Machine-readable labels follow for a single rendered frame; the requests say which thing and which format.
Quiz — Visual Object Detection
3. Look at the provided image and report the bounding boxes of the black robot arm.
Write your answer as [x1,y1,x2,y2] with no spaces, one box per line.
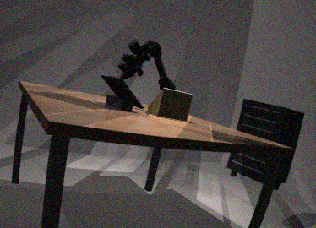
[121,40,177,91]

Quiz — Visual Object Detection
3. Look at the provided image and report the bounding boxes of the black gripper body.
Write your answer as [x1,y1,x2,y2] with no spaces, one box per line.
[118,57,144,76]

